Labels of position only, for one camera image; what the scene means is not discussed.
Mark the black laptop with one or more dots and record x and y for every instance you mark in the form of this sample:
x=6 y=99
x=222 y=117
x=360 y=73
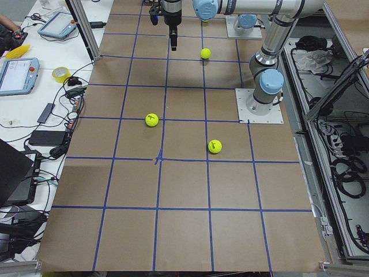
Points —
x=19 y=170

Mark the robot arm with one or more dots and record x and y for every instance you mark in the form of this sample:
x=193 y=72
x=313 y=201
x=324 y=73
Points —
x=263 y=65
x=246 y=21

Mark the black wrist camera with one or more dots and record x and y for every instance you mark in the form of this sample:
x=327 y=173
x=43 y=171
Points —
x=155 y=12

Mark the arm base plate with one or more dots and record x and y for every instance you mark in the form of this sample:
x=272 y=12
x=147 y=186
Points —
x=248 y=34
x=276 y=115

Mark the black power adapter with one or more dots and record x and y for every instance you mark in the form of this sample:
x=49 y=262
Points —
x=47 y=138

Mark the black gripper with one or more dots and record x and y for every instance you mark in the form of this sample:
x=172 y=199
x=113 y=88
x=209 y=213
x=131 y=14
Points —
x=172 y=14

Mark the small black charger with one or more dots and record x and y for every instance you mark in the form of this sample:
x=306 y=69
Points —
x=97 y=24

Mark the aluminium frame post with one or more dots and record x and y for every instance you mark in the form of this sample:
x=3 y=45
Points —
x=78 y=13

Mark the teach pendant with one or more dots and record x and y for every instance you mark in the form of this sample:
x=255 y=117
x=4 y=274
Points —
x=18 y=76
x=59 y=26

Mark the yellow tape roll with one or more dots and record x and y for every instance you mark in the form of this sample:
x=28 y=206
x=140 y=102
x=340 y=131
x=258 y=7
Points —
x=60 y=74

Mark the white crumpled cloth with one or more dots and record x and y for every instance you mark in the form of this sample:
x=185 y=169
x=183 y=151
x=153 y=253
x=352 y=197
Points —
x=315 y=61

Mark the front Wilson tennis ball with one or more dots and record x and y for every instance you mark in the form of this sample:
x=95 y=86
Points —
x=151 y=120

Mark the centre tennis ball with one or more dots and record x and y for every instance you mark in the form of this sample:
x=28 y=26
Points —
x=205 y=53

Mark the near teach pendant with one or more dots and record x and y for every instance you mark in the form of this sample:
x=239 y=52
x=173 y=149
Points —
x=18 y=76

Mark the tennis ball near arm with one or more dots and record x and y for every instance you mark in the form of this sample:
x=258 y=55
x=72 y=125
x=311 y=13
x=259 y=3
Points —
x=215 y=146

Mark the yellow plastic object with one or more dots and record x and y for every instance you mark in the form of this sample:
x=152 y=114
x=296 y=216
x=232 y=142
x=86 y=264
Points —
x=17 y=52

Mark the far teach pendant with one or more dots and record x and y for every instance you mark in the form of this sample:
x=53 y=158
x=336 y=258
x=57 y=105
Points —
x=59 y=26

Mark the grey usb hub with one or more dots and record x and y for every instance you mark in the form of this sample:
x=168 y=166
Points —
x=46 y=113

